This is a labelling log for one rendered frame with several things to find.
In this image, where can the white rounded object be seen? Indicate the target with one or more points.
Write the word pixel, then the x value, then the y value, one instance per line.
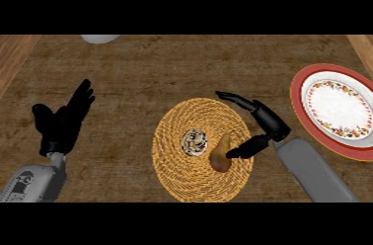
pixel 100 38

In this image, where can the round woven wicker placemat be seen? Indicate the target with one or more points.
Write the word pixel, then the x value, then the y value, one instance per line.
pixel 194 176

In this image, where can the brown cloth table mat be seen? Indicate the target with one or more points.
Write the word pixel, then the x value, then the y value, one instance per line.
pixel 170 74

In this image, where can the speckled cupcake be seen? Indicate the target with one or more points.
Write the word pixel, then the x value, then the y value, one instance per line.
pixel 195 142

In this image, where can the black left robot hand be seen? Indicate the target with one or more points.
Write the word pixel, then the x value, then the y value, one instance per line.
pixel 63 123

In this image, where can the red-rimmed floral white plate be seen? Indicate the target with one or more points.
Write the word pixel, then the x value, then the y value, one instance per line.
pixel 338 109

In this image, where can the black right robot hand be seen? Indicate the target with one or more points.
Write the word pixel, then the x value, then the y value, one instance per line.
pixel 268 119

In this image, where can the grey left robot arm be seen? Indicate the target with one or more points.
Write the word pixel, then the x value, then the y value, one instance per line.
pixel 35 183

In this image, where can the brown pear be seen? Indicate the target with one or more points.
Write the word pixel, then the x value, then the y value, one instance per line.
pixel 222 156

